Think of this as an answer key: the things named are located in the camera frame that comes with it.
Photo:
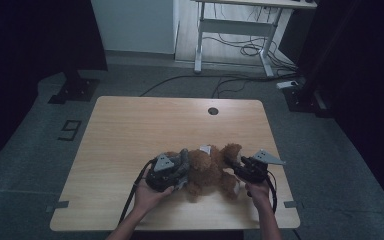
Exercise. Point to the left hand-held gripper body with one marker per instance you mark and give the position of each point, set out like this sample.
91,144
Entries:
165,173

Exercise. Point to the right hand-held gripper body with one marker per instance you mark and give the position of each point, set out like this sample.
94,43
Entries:
255,168

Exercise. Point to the brown teddy bear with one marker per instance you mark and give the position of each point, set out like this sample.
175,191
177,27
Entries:
206,170

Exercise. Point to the person's right hand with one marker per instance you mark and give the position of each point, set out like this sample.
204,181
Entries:
258,195

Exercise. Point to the person's left hand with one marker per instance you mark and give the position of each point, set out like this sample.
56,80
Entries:
148,198

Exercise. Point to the round dark table grommet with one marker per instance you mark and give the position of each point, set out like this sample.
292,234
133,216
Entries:
213,111

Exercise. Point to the white power strip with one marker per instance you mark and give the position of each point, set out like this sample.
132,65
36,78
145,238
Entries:
287,84

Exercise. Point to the black stand base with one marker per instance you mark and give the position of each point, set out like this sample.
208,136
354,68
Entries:
308,98
75,90

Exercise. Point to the black tape floor mark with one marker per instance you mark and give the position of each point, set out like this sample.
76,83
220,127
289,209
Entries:
70,130

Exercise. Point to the grey tape strip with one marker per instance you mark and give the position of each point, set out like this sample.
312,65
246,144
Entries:
58,206

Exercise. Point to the dark curtain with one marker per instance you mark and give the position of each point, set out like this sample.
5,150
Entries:
30,50
363,83

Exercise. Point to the white desk frame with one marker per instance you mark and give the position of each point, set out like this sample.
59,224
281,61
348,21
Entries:
233,26

